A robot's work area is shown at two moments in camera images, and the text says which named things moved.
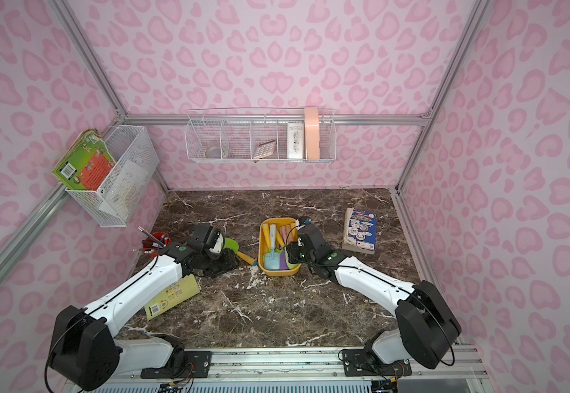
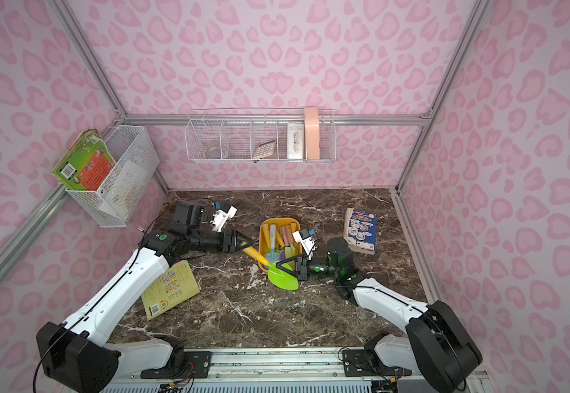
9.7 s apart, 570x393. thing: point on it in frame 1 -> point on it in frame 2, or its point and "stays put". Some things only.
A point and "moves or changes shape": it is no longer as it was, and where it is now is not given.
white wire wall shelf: [256, 135] stays put
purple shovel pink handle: [283, 263] stays put
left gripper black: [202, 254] -> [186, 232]
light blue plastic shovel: [272, 259] stays put
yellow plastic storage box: [273, 255] stays put
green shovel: [234, 245] moves or changes shape
